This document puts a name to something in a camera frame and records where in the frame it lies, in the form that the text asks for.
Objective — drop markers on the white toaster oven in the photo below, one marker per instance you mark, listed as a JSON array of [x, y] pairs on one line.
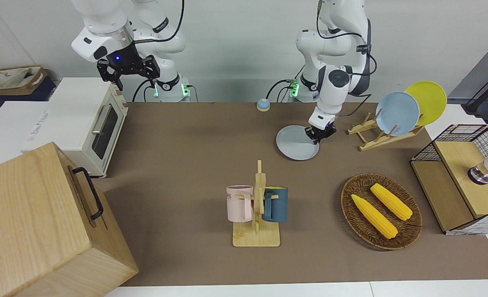
[[71, 119]]

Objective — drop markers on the yellow corn cob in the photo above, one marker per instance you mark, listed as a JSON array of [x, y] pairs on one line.
[[391, 202], [374, 216]]

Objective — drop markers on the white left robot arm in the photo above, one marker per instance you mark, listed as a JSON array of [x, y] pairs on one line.
[[334, 82]]

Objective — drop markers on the yellow plate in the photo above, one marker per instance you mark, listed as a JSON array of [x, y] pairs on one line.
[[431, 99]]

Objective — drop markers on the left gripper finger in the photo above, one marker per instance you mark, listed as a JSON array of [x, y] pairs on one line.
[[313, 137], [329, 135]]

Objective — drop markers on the gray plate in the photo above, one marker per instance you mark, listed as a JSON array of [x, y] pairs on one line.
[[293, 146]]

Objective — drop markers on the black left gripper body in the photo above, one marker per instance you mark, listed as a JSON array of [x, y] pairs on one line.
[[324, 128]]

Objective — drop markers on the dark teal mug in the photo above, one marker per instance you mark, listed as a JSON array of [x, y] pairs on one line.
[[278, 204]]

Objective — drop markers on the wooden mug tree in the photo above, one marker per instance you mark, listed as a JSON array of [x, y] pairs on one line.
[[256, 237]]

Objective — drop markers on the black camera stand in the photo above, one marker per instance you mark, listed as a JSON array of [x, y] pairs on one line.
[[487, 93]]

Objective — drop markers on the wooden plate rack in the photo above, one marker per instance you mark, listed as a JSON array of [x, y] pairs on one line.
[[386, 140]]

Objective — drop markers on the brown table mat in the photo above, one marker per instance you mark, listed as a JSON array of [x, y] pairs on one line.
[[186, 165]]

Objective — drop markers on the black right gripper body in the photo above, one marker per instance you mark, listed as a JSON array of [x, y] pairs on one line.
[[122, 55]]

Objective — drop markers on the wooden drawer cabinet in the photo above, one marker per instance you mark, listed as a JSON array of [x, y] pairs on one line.
[[34, 214]]

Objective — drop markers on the blue call bell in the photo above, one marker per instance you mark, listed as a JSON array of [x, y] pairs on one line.
[[263, 105]]

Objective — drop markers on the dark blue crate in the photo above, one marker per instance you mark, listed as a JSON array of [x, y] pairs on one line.
[[42, 93]]

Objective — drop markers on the light blue plate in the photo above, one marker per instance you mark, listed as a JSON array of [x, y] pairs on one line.
[[396, 111]]

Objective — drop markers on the brown wicker basket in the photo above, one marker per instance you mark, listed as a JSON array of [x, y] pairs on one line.
[[409, 231]]

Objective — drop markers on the pink mug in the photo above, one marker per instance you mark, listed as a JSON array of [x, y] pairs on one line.
[[238, 204]]

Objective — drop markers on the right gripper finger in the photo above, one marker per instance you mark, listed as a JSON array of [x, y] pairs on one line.
[[152, 69], [110, 76]]

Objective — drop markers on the brown paper bag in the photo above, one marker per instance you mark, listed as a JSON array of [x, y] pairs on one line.
[[5, 78]]

